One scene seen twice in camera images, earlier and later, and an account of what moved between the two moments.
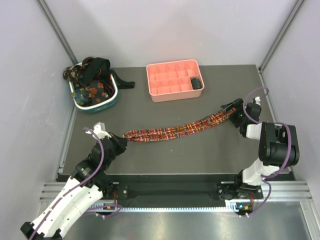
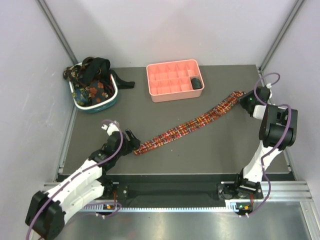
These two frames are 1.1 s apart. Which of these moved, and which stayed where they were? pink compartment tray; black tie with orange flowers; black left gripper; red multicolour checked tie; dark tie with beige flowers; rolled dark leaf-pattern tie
Moved: black left gripper; red multicolour checked tie
Stayed: black tie with orange flowers; dark tie with beige flowers; rolled dark leaf-pattern tie; pink compartment tray
